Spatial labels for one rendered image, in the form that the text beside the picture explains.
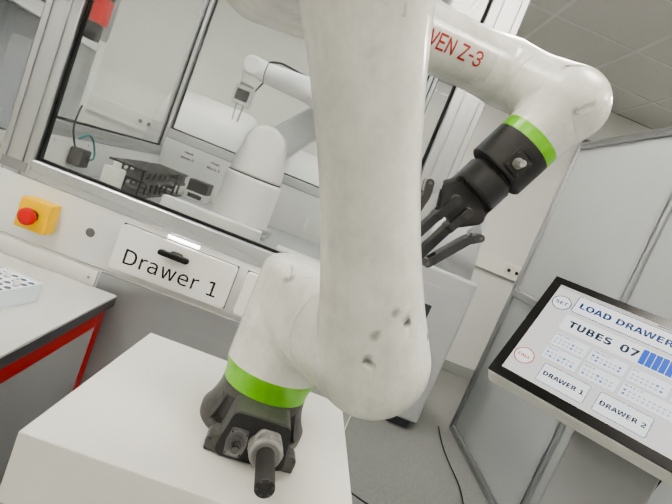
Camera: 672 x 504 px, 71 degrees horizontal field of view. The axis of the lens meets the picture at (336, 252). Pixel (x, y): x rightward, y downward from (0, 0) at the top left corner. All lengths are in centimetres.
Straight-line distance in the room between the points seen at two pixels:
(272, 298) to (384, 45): 34
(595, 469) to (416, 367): 72
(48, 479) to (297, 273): 34
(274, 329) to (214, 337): 65
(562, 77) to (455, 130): 49
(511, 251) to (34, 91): 408
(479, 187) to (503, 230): 396
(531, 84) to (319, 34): 42
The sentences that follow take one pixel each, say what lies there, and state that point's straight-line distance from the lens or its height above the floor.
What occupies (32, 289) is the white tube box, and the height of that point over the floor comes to 79.
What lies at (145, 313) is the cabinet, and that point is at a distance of 126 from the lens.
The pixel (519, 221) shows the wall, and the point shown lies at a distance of 470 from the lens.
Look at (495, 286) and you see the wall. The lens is 471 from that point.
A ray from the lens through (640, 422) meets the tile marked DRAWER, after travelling 106.
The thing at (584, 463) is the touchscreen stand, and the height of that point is 86.
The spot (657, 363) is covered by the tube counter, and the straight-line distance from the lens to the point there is 114.
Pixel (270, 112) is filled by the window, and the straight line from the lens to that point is 117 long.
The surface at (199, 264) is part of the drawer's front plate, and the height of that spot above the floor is 90.
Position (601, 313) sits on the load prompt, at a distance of 119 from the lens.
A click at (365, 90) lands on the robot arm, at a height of 127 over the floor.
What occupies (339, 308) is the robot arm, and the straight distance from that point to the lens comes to 46.
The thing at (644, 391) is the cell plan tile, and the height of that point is 106.
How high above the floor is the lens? 118
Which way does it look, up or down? 7 degrees down
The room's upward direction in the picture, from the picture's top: 22 degrees clockwise
